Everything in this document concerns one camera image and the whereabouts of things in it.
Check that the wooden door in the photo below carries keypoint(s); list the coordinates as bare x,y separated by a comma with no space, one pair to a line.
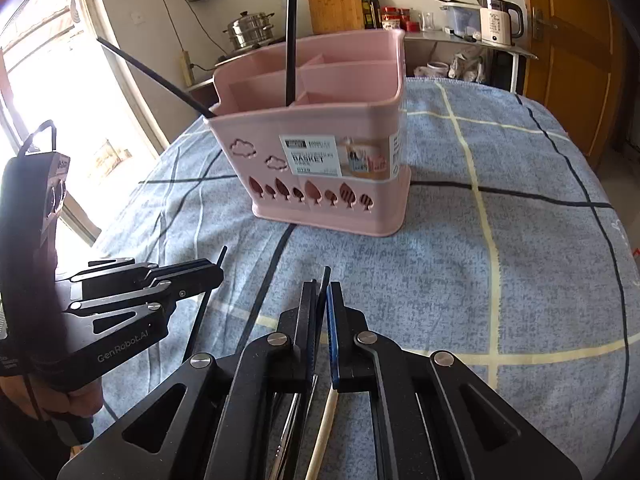
575,60

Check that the cream wooden chopstick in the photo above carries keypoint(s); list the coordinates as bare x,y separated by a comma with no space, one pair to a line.
320,430

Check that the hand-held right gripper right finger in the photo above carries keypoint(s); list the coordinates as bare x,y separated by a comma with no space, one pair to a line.
335,340

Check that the person's left hand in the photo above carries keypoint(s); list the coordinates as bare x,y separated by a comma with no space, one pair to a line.
82,402

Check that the pink utensil basket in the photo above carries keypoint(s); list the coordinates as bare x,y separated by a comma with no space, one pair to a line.
260,125

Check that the white wall switch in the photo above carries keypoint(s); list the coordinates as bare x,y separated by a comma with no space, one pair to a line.
138,18

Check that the white window frame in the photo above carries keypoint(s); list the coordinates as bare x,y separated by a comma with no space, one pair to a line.
107,25

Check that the black knife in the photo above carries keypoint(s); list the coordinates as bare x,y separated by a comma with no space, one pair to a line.
465,36

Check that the red lid jar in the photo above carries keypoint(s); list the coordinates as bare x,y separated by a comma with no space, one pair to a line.
390,19

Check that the red seasoning jar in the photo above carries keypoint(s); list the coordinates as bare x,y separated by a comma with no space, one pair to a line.
404,15

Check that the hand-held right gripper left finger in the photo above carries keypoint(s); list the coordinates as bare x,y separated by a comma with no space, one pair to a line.
311,345

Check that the beige power strip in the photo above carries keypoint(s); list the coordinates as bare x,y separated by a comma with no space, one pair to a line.
186,70

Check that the crumpled plastic bag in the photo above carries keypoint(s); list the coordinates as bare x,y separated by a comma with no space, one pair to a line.
467,65

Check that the slim sauce bottle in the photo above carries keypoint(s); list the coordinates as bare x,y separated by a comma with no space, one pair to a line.
364,12

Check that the clear drinking glass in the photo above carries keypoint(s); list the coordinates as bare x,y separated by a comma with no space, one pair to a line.
427,22

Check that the steel stove stand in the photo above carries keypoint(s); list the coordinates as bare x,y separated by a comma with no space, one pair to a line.
202,83

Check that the black induction cooker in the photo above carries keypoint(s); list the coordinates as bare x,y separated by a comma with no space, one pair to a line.
227,58

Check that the dark oil bottle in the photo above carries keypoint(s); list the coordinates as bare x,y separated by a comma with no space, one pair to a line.
372,10

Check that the metal kitchen shelf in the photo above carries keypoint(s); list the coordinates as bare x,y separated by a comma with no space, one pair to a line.
440,37

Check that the dark kitchen utensil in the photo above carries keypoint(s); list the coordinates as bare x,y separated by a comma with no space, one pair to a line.
455,0

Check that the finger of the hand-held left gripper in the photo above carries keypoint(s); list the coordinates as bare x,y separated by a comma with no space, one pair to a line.
185,269
195,287

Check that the translucent plastic container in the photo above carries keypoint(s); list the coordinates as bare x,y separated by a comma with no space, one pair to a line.
462,20

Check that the white cup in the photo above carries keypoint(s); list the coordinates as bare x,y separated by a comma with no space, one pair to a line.
437,69

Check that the small red can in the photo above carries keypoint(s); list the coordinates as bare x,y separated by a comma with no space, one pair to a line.
413,26

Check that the wooden crate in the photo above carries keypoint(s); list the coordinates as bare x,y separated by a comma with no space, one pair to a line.
111,156

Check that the white electric kettle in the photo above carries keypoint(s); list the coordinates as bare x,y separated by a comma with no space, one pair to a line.
495,25

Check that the steel steamer pot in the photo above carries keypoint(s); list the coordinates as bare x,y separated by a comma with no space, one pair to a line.
250,30

